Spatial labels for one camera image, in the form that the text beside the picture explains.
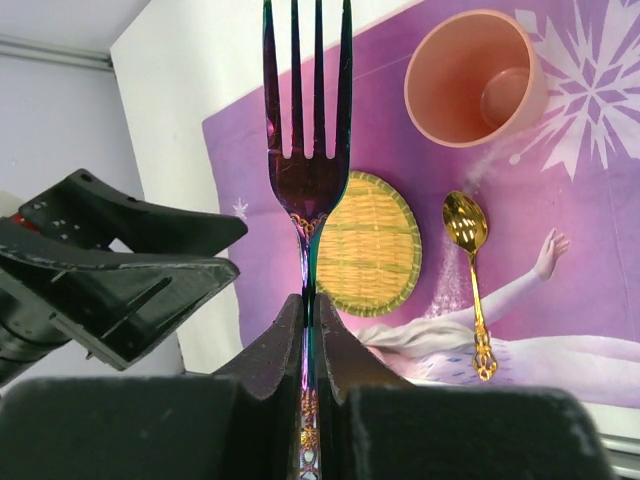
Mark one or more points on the yellow round woven coaster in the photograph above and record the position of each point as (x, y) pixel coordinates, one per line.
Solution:
(371, 252)

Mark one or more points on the pink plastic cup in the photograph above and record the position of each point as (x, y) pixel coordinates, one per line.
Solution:
(473, 79)

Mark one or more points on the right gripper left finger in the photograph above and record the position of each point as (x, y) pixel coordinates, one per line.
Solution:
(262, 441)

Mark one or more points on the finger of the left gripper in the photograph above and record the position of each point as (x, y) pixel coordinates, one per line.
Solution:
(121, 312)
(83, 211)

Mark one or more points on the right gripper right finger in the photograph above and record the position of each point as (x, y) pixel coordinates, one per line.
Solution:
(342, 363)

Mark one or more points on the gold fork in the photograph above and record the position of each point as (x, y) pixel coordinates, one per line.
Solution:
(467, 227)

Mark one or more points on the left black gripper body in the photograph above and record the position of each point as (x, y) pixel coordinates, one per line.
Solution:
(27, 334)

